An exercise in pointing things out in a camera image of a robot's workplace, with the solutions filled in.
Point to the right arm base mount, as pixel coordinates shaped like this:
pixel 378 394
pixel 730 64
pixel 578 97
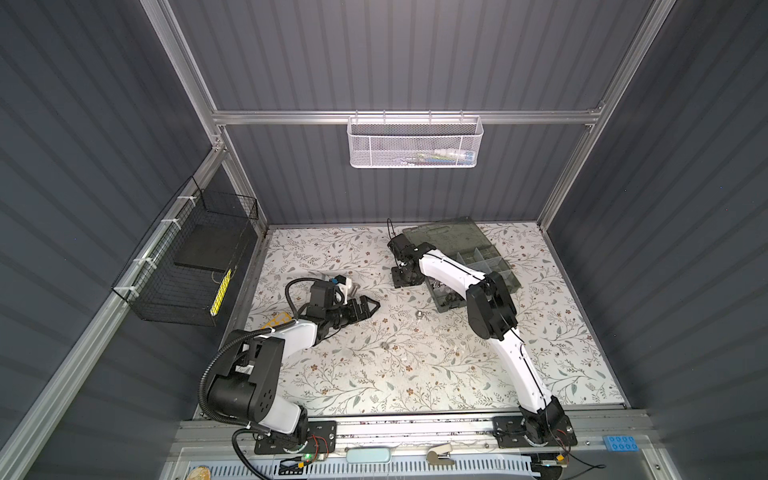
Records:
pixel 516 432

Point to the clear green organizer box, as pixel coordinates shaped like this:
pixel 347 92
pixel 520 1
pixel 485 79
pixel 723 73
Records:
pixel 463 241

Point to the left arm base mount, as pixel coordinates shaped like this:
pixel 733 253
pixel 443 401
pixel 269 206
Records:
pixel 310 437

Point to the white wire mesh basket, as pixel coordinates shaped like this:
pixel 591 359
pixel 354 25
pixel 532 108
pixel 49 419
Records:
pixel 420 142

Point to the yellow marker in basket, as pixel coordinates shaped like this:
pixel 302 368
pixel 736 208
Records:
pixel 220 294

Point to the blue lego-like block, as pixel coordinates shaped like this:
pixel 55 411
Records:
pixel 620 443

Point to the black wire wall basket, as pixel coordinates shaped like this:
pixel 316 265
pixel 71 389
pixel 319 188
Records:
pixel 175 278

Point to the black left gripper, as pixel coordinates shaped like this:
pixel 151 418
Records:
pixel 364 314

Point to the yellow calculator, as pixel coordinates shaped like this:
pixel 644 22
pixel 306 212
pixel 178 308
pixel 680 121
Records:
pixel 278 320

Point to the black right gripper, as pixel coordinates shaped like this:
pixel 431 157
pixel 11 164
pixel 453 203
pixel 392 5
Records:
pixel 398 283

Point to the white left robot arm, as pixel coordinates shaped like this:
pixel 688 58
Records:
pixel 240 384

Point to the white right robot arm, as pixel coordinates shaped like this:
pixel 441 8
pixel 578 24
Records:
pixel 491 316

